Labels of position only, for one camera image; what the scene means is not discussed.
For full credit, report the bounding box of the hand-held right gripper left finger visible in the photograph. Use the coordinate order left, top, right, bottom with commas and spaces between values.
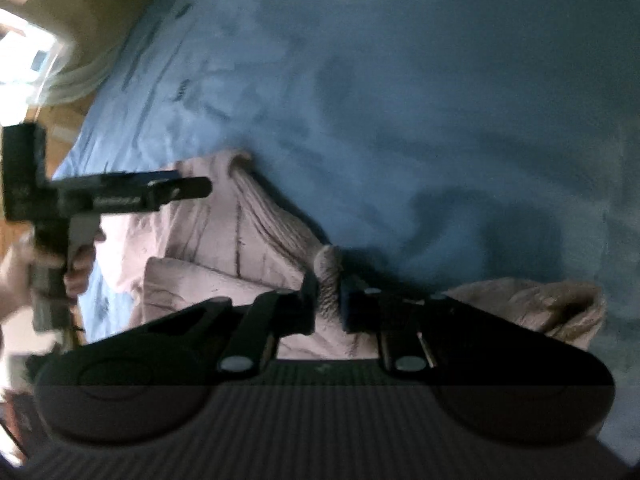
131, 274, 321, 377

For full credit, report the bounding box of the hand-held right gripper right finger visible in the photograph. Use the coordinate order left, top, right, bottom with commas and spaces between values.
340, 275, 506, 377

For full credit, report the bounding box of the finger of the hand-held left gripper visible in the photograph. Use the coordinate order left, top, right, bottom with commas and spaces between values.
147, 175, 213, 202

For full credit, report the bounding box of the pink knitted sweater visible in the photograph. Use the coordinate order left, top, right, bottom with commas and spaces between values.
92, 150, 608, 361

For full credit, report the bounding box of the person's left forearm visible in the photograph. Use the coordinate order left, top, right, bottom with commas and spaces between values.
0, 240, 36, 331

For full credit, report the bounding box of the person's left hand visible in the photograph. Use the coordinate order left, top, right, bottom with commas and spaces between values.
64, 230, 108, 297

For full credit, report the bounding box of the white sheer curtain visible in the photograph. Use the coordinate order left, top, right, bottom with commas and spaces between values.
42, 35, 132, 107

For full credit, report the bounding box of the blue floral bed sheet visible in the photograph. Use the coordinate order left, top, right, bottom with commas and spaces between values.
52, 0, 640, 461

